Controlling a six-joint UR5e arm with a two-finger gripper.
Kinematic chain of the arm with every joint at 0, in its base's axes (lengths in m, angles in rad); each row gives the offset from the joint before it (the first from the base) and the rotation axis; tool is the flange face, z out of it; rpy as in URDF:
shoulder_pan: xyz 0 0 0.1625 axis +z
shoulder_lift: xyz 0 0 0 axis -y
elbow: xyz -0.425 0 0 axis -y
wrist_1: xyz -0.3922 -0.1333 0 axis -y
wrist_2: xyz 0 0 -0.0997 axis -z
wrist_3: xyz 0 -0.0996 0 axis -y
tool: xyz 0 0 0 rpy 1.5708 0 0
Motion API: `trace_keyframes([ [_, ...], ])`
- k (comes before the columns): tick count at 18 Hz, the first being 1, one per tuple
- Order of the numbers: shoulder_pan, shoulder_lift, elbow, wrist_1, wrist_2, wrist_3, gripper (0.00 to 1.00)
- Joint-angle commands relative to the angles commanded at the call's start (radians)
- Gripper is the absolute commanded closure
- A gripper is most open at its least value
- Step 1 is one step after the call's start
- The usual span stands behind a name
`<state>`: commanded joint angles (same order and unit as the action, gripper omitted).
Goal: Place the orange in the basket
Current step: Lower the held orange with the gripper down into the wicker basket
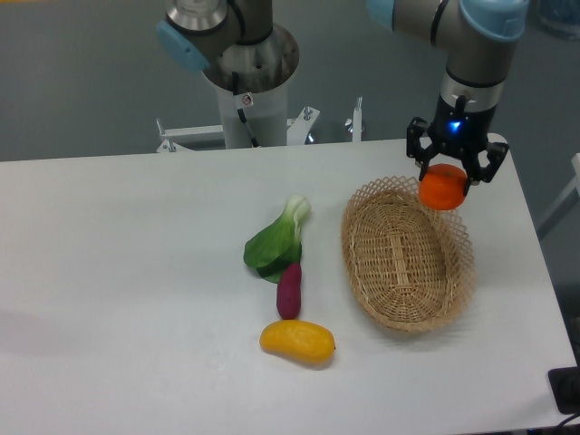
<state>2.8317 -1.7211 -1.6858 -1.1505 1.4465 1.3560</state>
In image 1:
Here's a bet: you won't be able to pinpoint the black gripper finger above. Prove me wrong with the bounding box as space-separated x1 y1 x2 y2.
461 141 509 196
406 117 438 181

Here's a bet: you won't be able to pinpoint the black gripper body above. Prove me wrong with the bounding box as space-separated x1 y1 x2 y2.
428 96 496 163

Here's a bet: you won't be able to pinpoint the orange mandarin fruit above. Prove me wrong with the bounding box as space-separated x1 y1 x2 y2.
419 163 467 210

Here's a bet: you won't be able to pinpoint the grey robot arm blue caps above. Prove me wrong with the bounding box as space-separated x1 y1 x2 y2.
156 1 528 194

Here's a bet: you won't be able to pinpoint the woven wicker basket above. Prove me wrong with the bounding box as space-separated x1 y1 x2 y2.
341 177 477 334

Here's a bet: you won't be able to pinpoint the blue object top right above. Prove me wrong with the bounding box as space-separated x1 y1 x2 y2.
537 0 579 41

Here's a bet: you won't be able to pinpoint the green bok choy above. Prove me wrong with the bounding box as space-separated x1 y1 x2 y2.
243 194 312 284

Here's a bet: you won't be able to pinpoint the purple sweet potato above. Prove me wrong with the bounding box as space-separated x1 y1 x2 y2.
276 263 302 320

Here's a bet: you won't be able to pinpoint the black device at table edge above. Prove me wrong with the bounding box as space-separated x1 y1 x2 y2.
547 366 579 414

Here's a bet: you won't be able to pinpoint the yellow mango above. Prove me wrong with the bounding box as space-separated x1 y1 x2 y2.
259 320 335 365

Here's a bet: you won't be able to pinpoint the white metal frame right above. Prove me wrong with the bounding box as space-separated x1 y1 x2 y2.
536 153 579 240

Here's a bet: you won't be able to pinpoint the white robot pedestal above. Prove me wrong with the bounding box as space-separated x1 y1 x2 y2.
198 24 301 150

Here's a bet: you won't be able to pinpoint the black cable on pedestal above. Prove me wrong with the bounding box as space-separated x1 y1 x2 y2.
231 72 261 149

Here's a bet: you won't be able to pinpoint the white metal base bracket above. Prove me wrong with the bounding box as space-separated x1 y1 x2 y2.
155 96 367 153

